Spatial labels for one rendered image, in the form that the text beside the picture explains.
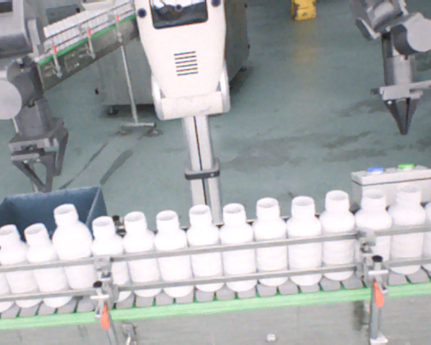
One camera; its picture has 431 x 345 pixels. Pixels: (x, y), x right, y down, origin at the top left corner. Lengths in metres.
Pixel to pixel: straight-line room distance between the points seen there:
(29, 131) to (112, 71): 4.09
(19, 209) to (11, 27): 0.94
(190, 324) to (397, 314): 0.37
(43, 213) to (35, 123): 0.83
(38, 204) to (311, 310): 0.94
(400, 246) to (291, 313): 0.22
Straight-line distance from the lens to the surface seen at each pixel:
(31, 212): 1.61
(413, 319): 1.02
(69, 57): 3.45
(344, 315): 0.97
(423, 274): 1.00
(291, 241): 0.87
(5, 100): 0.72
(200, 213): 0.89
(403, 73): 1.06
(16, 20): 0.76
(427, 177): 1.07
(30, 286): 0.99
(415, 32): 1.00
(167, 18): 1.32
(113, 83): 4.91
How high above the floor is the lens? 1.61
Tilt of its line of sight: 27 degrees down
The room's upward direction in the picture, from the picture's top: 10 degrees counter-clockwise
